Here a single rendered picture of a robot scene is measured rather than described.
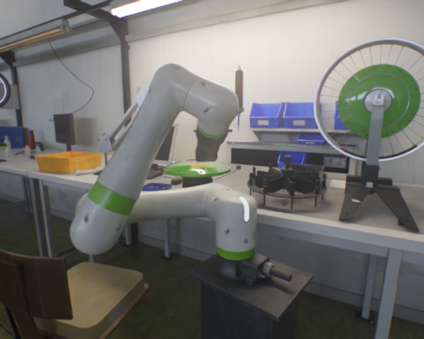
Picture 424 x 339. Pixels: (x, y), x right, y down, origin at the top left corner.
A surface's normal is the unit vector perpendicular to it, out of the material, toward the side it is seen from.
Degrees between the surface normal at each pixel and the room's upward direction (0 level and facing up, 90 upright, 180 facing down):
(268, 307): 0
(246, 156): 90
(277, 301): 0
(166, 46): 90
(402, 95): 86
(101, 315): 0
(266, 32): 90
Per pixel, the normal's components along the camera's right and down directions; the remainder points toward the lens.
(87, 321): 0.00, -0.98
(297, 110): -0.48, 0.16
